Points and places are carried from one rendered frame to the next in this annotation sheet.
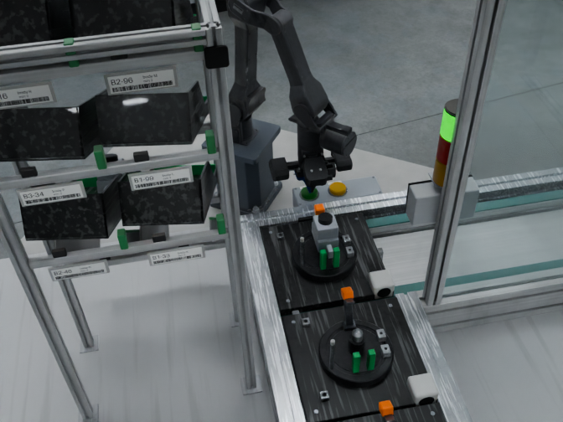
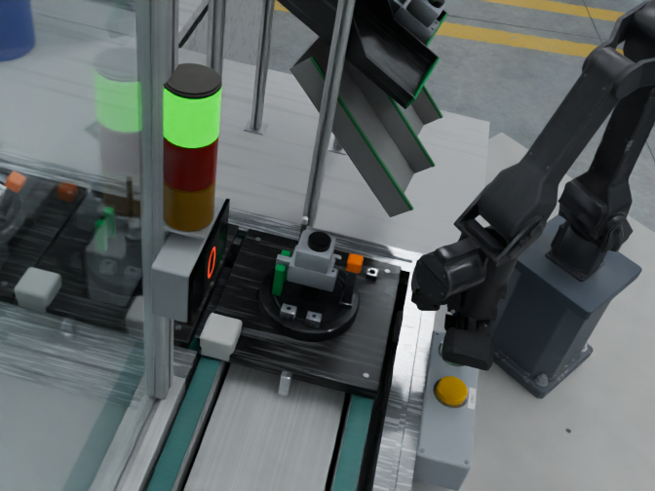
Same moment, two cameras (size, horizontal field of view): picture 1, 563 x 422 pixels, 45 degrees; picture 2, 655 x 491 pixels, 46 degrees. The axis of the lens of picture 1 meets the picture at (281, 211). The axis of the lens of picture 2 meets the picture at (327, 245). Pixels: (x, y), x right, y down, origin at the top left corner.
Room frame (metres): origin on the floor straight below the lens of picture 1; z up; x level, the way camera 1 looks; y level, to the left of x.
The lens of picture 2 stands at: (1.16, -0.81, 1.78)
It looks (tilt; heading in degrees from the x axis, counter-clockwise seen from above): 43 degrees down; 103
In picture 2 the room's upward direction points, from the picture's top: 12 degrees clockwise
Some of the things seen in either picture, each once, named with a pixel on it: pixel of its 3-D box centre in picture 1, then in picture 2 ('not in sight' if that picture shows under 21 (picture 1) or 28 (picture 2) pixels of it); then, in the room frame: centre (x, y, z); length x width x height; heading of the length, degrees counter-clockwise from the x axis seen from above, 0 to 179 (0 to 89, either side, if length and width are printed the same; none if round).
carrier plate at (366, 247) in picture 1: (323, 260); (307, 307); (0.98, -0.09, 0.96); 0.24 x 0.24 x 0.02; 9
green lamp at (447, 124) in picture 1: (457, 122); (191, 108); (0.90, -0.30, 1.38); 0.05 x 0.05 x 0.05
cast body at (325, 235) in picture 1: (326, 232); (308, 255); (0.97, -0.09, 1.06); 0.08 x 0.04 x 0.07; 9
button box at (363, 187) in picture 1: (337, 198); (444, 405); (1.21, -0.14, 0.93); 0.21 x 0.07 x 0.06; 99
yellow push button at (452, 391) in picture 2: (338, 189); (450, 392); (1.21, -0.14, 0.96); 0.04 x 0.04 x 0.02
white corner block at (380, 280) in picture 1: (380, 284); (220, 337); (0.90, -0.20, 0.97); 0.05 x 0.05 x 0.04; 9
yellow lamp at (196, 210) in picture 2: (448, 168); (188, 195); (0.90, -0.30, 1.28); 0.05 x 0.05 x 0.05
